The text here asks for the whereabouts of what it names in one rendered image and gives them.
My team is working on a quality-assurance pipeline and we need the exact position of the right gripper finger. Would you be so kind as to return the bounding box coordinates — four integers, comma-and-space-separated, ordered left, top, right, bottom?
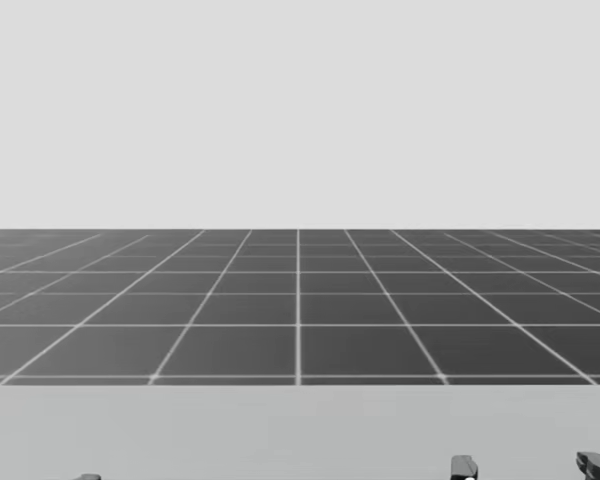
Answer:
450, 454, 480, 480
575, 451, 600, 480

